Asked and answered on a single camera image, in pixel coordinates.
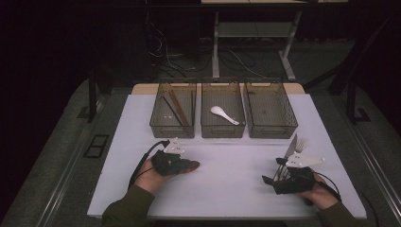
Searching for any black metal stand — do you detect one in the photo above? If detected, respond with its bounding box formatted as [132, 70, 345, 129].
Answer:
[77, 69, 99, 124]
[304, 12, 401, 126]

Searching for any person's left hand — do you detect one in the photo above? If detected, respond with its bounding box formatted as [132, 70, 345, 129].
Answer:
[133, 157, 178, 195]

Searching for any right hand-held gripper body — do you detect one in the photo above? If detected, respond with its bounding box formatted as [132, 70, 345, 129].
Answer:
[272, 152, 325, 195]

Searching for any person's right hand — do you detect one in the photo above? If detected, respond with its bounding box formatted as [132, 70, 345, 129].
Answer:
[296, 174, 339, 211]

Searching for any brown wooden spoon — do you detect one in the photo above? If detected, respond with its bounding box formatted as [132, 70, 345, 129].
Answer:
[182, 159, 201, 175]

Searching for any metal fork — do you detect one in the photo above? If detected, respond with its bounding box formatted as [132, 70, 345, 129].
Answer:
[280, 137, 307, 181]

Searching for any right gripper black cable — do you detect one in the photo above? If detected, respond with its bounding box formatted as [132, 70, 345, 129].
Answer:
[313, 171, 343, 202]

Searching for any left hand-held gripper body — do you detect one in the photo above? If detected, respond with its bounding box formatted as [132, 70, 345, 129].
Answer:
[150, 136, 192, 177]

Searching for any white table cover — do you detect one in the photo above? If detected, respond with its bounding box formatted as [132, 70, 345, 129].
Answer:
[87, 94, 368, 220]

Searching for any smoky clear plastic bin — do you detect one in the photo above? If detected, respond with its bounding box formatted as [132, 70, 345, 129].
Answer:
[200, 80, 246, 139]
[148, 80, 198, 139]
[244, 80, 299, 139]

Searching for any white metal desk frame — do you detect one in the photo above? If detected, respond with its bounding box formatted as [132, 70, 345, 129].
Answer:
[201, 0, 349, 82]

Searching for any white ceramic spoon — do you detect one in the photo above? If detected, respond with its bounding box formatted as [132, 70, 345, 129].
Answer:
[210, 105, 241, 127]

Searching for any black chopstick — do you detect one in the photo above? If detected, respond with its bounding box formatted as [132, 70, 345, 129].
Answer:
[162, 96, 184, 127]

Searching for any bundle of floor cables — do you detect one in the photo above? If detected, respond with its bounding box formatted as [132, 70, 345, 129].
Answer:
[145, 12, 269, 79]

